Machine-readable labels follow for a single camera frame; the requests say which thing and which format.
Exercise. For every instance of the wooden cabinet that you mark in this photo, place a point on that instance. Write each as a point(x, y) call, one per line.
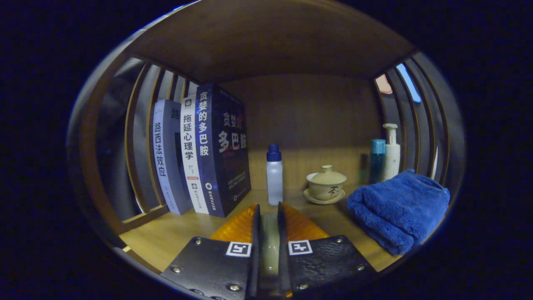
point(300, 112)

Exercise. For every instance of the white bottle with blue cap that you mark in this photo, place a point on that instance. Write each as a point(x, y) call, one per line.
point(275, 179)

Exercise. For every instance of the beige lidded teacup with saucer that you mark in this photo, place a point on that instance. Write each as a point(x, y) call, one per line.
point(325, 187)

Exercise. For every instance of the white pump bottle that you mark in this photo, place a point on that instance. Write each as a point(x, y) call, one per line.
point(391, 158)

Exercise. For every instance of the blue towel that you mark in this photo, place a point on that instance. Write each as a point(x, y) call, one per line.
point(399, 208)

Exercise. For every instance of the light blue book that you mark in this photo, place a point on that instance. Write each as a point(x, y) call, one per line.
point(166, 158)

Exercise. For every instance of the wooden countertop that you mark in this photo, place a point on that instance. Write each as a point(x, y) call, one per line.
point(175, 233)

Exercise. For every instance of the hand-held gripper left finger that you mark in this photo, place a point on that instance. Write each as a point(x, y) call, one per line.
point(212, 266)

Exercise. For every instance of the dark navy book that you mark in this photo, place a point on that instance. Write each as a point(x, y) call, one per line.
point(229, 166)

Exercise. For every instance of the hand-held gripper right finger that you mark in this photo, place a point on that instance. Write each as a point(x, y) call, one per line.
point(325, 266)

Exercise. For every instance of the white book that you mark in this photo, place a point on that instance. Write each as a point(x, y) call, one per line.
point(190, 154)

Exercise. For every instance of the teal bottle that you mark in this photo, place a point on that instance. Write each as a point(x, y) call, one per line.
point(377, 160)

